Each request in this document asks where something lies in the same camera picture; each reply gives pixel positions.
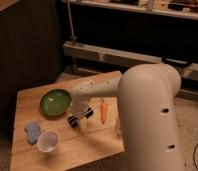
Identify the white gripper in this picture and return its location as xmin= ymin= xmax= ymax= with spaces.
xmin=71 ymin=99 xmax=89 ymax=132

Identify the black whiteboard eraser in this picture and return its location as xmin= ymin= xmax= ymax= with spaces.
xmin=68 ymin=107 xmax=94 ymax=128

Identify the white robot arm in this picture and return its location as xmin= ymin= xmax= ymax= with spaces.
xmin=71 ymin=63 xmax=184 ymax=171

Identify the green ceramic bowl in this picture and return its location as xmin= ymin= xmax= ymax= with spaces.
xmin=40 ymin=89 xmax=72 ymax=117

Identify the white ceramic cup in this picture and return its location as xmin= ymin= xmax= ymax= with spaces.
xmin=37 ymin=130 xmax=60 ymax=155

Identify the orange carrot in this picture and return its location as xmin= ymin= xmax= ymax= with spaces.
xmin=101 ymin=98 xmax=108 ymax=124

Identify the wooden table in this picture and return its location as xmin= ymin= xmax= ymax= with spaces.
xmin=10 ymin=79 xmax=123 ymax=171

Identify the metal pole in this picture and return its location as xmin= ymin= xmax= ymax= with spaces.
xmin=66 ymin=0 xmax=77 ymax=46

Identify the upper shelf with clutter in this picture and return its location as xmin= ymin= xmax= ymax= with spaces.
xmin=61 ymin=0 xmax=198 ymax=20

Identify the metal shelf rail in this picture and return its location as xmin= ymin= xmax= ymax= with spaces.
xmin=63 ymin=41 xmax=198 ymax=81

